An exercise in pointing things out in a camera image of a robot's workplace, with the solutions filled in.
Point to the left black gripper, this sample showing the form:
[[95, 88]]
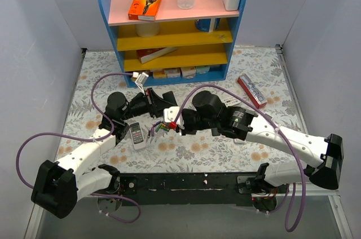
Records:
[[153, 102]]

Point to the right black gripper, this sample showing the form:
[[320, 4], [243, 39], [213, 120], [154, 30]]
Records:
[[184, 122]]

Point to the small white remote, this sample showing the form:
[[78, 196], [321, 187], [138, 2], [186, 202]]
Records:
[[239, 141]]

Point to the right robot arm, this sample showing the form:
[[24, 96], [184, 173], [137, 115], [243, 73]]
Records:
[[317, 159]]

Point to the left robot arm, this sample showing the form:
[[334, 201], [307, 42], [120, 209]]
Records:
[[60, 185]]

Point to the pile of coloured batteries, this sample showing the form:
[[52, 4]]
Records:
[[155, 128]]

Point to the white air conditioner remote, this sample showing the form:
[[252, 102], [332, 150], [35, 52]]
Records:
[[231, 101]]

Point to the grey white remote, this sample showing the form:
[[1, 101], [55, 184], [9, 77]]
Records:
[[137, 137]]

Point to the white orange small box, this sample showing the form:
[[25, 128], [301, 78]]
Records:
[[172, 72]]

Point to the pale green small box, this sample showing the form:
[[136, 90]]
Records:
[[202, 69]]

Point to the red white book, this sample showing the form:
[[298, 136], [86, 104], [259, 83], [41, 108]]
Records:
[[146, 55]]

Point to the red toothpaste box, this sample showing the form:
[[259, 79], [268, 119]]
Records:
[[254, 94]]

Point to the floral table mat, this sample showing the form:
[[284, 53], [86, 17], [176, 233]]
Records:
[[168, 151]]

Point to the blue wooden shelf unit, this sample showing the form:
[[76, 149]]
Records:
[[177, 29]]

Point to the blue white tin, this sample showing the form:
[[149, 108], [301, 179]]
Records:
[[207, 25]]

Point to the orange razor box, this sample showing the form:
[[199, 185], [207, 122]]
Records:
[[144, 10]]

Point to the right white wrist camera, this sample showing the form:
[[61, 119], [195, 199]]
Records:
[[173, 118]]

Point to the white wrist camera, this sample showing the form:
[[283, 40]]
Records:
[[144, 78], [173, 118]]

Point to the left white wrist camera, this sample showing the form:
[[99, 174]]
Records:
[[144, 78]]

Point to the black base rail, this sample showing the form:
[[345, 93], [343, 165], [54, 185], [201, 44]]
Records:
[[194, 188]]

